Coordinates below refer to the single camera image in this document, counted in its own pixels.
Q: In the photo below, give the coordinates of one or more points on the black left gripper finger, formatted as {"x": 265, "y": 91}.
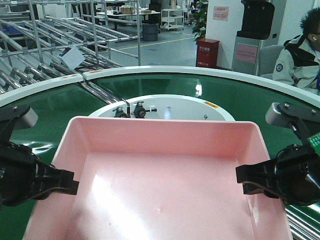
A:
{"x": 48, "y": 179}

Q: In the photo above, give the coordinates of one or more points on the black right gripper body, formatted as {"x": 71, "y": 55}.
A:
{"x": 297, "y": 170}

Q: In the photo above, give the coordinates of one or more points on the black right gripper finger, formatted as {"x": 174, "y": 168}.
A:
{"x": 266, "y": 178}

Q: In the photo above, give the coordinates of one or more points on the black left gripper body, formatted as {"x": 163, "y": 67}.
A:
{"x": 17, "y": 172}

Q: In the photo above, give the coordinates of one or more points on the pink plastic bin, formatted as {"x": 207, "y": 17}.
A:
{"x": 148, "y": 179}

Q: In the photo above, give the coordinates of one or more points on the steel conveyor rollers front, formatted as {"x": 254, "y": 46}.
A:
{"x": 304, "y": 222}

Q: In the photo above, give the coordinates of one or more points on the white outer conveyor rim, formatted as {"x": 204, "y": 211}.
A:
{"x": 175, "y": 72}

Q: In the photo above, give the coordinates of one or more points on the green circular conveyor belt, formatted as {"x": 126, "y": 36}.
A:
{"x": 245, "y": 97}

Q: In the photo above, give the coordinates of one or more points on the person in white jacket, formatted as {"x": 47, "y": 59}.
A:
{"x": 298, "y": 64}

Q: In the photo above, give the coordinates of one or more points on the grey upholstered chair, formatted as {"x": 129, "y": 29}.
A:
{"x": 267, "y": 58}

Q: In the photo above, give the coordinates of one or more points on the grey stand with pink sign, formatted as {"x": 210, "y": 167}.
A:
{"x": 245, "y": 55}

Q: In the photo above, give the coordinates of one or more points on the white control box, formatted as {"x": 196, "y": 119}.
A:
{"x": 71, "y": 57}

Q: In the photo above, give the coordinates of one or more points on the steel roller rack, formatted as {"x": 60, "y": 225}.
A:
{"x": 23, "y": 66}

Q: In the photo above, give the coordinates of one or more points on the red fire extinguisher cabinet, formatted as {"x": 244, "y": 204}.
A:
{"x": 207, "y": 53}

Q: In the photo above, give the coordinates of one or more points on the green potted plant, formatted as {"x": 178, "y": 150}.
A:
{"x": 200, "y": 19}

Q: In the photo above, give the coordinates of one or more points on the dark grey stacked crates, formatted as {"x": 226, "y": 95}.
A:
{"x": 150, "y": 32}

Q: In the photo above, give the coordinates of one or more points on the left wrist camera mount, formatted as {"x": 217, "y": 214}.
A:
{"x": 15, "y": 118}

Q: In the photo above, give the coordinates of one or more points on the pink wall notice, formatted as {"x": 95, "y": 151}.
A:
{"x": 220, "y": 13}

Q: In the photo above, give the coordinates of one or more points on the white wire shelf cart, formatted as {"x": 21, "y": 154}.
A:
{"x": 172, "y": 19}

